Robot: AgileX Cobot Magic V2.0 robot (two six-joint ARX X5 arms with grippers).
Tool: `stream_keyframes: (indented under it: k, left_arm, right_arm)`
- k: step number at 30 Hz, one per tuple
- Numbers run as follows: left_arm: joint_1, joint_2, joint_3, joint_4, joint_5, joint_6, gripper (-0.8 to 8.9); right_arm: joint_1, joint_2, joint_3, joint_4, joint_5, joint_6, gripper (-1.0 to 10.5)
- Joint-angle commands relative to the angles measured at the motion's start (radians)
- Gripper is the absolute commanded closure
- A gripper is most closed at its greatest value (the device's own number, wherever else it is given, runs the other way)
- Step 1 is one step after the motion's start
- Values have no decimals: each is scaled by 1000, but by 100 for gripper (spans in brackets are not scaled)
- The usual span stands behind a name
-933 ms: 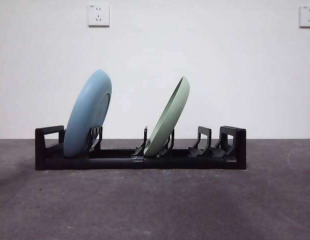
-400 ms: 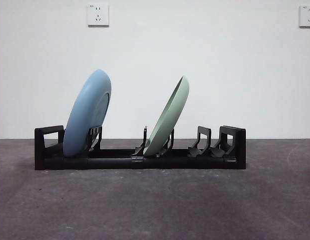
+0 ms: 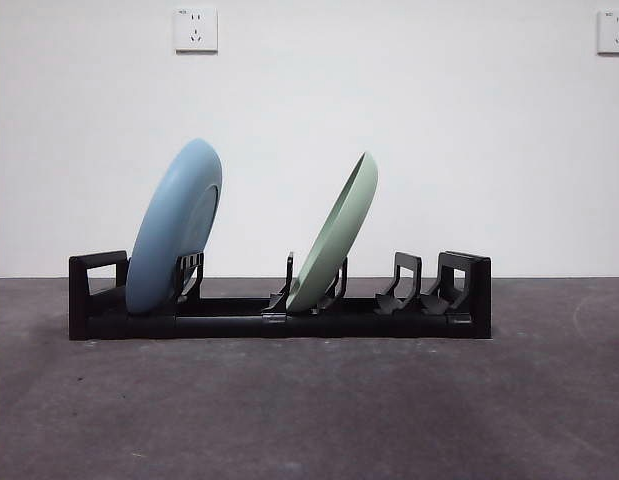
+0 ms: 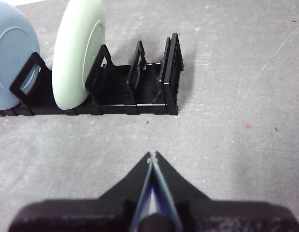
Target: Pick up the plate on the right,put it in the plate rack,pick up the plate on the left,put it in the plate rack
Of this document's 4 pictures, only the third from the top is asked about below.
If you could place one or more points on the pale green plate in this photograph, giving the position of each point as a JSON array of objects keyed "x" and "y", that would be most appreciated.
[{"x": 341, "y": 225}]

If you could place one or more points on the pale blue plate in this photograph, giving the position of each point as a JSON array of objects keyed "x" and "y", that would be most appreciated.
[{"x": 169, "y": 225}]

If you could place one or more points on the black plate rack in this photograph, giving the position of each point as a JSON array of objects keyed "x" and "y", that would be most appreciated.
[{"x": 214, "y": 325}]

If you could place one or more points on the white wall socket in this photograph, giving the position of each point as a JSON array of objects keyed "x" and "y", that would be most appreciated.
[
  {"x": 614, "y": 32},
  {"x": 196, "y": 30}
]

